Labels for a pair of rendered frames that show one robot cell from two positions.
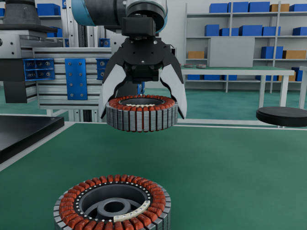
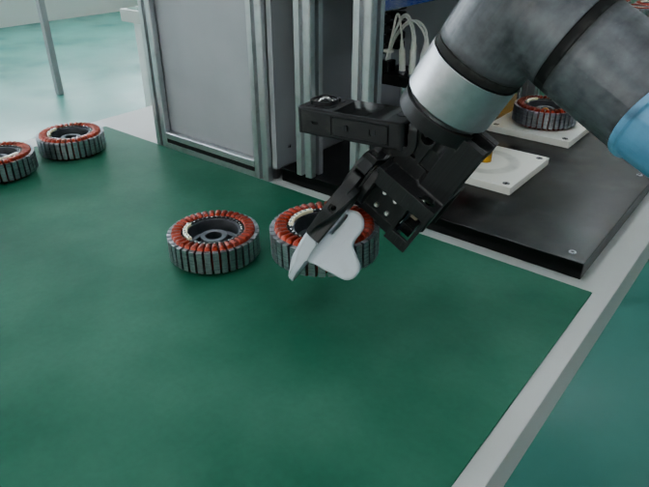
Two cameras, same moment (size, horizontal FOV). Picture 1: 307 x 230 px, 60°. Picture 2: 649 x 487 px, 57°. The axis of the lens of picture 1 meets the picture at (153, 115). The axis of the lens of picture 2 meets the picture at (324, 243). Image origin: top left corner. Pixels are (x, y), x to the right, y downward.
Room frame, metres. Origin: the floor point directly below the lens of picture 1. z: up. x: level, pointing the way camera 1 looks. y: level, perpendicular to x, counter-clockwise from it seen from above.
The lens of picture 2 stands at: (0.70, -0.44, 1.13)
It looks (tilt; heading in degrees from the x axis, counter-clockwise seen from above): 29 degrees down; 122
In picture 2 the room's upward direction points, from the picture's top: straight up
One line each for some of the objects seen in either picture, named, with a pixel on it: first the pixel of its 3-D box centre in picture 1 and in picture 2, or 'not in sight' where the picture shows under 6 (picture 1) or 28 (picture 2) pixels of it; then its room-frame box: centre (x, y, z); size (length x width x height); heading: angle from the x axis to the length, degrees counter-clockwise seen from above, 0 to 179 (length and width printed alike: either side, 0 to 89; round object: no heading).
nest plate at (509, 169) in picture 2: not in sight; (484, 163); (0.44, 0.44, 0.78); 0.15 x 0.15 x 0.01; 83
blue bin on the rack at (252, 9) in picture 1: (257, 8); not in sight; (6.42, -2.35, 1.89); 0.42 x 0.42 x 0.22; 83
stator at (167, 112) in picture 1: (141, 111); (324, 237); (0.41, 0.02, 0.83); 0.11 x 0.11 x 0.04
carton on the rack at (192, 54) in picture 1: (195, 54); not in sight; (6.58, -1.02, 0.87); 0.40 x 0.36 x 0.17; 173
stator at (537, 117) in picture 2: not in sight; (545, 112); (0.47, 0.68, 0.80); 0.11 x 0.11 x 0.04
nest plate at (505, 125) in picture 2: not in sight; (542, 125); (0.47, 0.68, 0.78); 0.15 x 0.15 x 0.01; 83
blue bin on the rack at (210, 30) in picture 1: (211, 31); not in sight; (6.53, -1.36, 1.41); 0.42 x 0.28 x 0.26; 175
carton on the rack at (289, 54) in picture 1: (292, 54); not in sight; (6.32, -3.23, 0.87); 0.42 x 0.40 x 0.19; 82
